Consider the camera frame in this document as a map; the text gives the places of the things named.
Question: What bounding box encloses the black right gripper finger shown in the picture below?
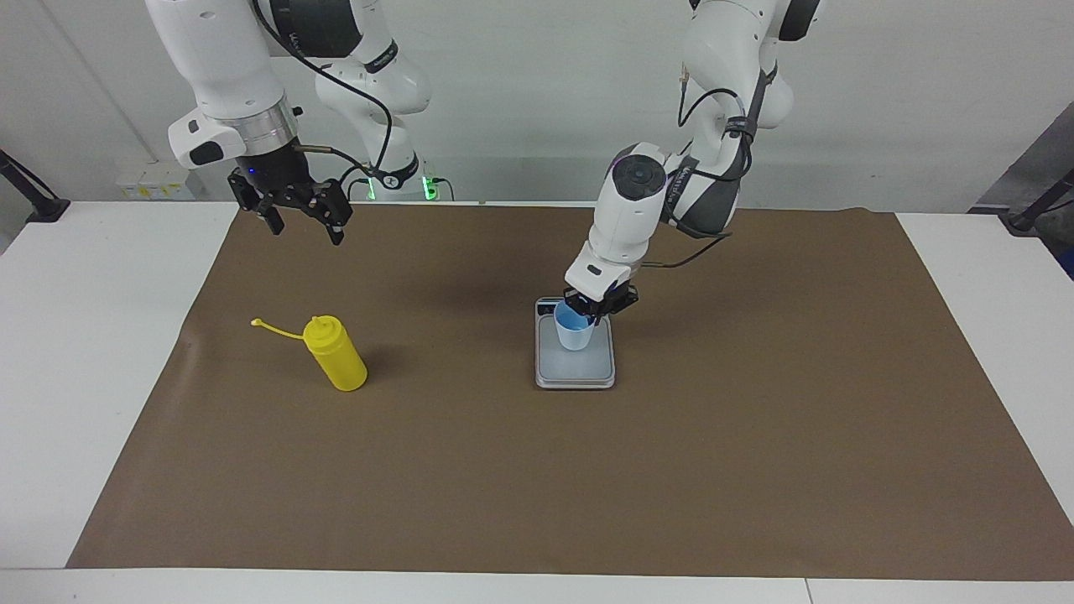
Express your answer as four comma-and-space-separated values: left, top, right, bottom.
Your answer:
302, 183, 352, 247
228, 170, 286, 237

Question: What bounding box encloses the light blue plastic cup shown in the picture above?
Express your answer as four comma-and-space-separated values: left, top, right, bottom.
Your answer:
553, 302, 597, 351

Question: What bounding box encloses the yellow squeeze bottle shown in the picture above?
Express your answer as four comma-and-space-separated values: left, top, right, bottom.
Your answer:
252, 315, 368, 393

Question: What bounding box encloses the silver digital kitchen scale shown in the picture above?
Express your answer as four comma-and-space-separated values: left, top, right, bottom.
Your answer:
534, 296, 617, 390

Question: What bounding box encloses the brown paper table mat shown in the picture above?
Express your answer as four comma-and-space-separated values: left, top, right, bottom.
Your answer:
65, 201, 1074, 581

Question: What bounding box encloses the black clamp stand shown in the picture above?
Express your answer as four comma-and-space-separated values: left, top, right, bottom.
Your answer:
1003, 168, 1074, 236
0, 149, 71, 224

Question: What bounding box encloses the black right base cable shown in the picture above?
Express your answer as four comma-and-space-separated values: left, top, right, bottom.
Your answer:
331, 164, 374, 202

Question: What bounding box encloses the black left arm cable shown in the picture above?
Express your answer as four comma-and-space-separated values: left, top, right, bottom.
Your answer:
642, 63, 777, 271

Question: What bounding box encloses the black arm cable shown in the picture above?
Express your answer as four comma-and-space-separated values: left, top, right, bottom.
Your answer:
252, 0, 397, 190
642, 63, 777, 271

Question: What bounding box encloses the white wall socket box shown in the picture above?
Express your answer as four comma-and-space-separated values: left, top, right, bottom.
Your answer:
116, 161, 196, 200

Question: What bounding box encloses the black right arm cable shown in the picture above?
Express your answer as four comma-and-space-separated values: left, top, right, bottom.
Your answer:
252, 0, 397, 190

